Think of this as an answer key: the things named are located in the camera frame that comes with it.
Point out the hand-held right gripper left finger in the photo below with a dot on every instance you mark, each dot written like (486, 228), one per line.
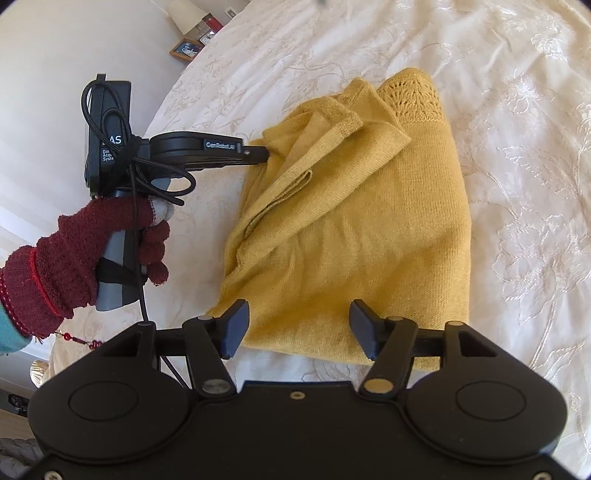
(235, 330)

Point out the person's left hand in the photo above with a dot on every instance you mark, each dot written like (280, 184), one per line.
(78, 249)

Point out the wooden picture frame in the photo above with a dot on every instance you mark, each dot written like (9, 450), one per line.
(185, 50)

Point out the person's left forearm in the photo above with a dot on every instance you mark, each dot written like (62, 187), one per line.
(23, 295)

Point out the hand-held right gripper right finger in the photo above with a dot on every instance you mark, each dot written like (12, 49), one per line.
(364, 330)

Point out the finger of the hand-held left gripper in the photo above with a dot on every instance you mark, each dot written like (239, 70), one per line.
(255, 155)

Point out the yellow knit sweater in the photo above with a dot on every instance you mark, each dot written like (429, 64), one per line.
(360, 230)

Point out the cream lamp shade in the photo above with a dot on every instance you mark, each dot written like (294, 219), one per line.
(183, 14)

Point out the white embroidered bedspread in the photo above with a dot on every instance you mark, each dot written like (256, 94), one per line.
(521, 138)

